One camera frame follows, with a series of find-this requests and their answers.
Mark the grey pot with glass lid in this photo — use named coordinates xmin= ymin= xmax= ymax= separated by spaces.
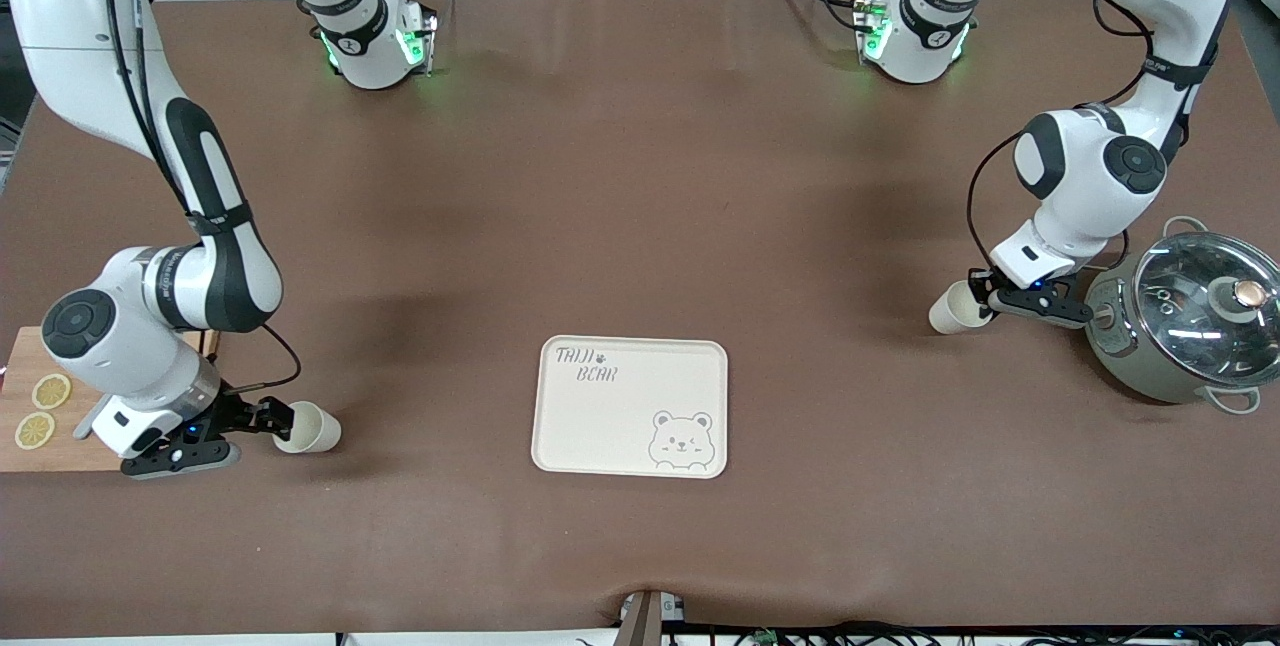
xmin=1083 ymin=216 xmax=1280 ymax=416

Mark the cream bear print tray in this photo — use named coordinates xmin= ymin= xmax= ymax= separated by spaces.
xmin=530 ymin=335 xmax=730 ymax=480

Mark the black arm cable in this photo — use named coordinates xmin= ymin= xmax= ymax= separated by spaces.
xmin=100 ymin=0 xmax=303 ymax=397
xmin=964 ymin=0 xmax=1236 ymax=272

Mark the brown table cover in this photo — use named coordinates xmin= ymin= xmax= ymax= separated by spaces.
xmin=0 ymin=0 xmax=1280 ymax=639

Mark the wooden cutting board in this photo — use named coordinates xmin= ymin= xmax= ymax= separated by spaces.
xmin=0 ymin=326 xmax=219 ymax=474

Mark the metal camera bracket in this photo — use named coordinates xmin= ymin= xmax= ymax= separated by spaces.
xmin=618 ymin=588 xmax=687 ymax=646

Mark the glass pot lid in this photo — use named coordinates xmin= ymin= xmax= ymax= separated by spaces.
xmin=1133 ymin=231 xmax=1280 ymax=389

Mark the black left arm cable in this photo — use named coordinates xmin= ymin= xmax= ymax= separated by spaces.
xmin=964 ymin=0 xmax=1236 ymax=272

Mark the white plastic cup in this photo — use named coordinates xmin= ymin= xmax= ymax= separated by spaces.
xmin=928 ymin=280 xmax=993 ymax=335
xmin=272 ymin=401 xmax=343 ymax=456

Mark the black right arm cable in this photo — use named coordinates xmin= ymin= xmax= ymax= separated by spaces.
xmin=100 ymin=0 xmax=303 ymax=397

